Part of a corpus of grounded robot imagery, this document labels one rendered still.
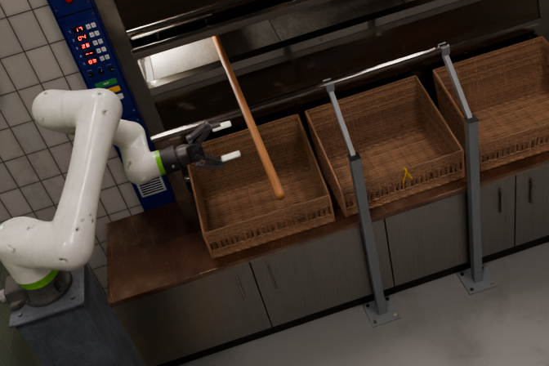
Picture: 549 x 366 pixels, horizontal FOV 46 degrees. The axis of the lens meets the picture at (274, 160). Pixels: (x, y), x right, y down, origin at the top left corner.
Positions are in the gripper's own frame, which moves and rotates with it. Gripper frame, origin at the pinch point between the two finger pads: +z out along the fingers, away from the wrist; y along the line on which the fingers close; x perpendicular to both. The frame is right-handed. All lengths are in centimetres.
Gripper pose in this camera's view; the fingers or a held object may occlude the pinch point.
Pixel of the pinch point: (232, 139)
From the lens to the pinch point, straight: 234.0
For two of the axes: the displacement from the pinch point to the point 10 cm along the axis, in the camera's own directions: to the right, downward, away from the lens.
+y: 2.1, 7.7, 6.0
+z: 9.5, -3.1, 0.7
